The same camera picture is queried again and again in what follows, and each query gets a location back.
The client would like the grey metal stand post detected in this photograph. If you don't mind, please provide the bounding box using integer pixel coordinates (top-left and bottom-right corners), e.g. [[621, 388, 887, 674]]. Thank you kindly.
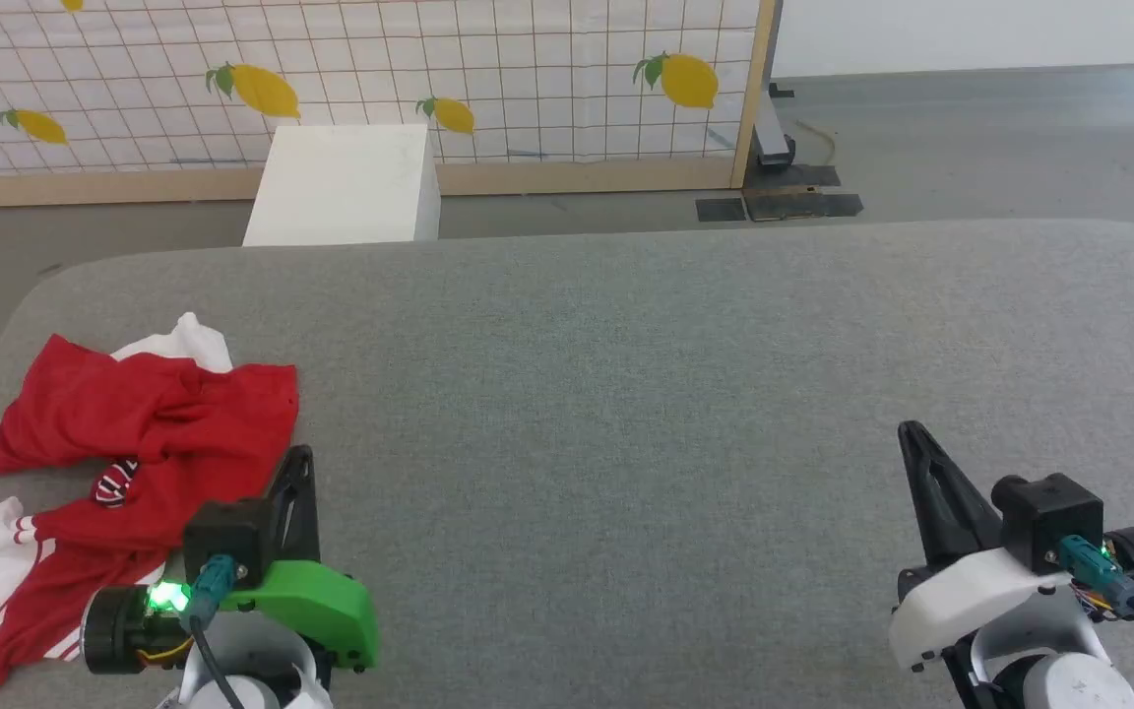
[[752, 0, 796, 170]]

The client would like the lemon print grid partition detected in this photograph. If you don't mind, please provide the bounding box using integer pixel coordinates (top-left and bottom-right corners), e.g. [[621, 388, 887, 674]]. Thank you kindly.
[[0, 0, 778, 209]]

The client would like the red and white shirt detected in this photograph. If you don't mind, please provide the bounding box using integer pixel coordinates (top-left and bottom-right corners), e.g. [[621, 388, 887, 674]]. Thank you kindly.
[[0, 312, 300, 695]]

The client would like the white box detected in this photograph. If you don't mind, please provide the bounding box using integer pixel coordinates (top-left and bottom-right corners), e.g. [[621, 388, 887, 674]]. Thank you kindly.
[[242, 124, 443, 247]]

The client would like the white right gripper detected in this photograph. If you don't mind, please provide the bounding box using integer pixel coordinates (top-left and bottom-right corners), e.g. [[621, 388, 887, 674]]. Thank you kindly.
[[887, 420, 1072, 677]]

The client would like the yellowish floor cable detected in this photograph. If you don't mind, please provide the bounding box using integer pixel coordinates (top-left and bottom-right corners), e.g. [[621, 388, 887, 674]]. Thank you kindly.
[[795, 118, 838, 168]]

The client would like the large black floor mat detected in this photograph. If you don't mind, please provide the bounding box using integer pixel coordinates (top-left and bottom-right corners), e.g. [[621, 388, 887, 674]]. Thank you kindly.
[[742, 163, 864, 223]]

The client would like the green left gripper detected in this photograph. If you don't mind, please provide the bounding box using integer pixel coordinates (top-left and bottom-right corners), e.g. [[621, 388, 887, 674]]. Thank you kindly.
[[218, 444, 382, 673]]

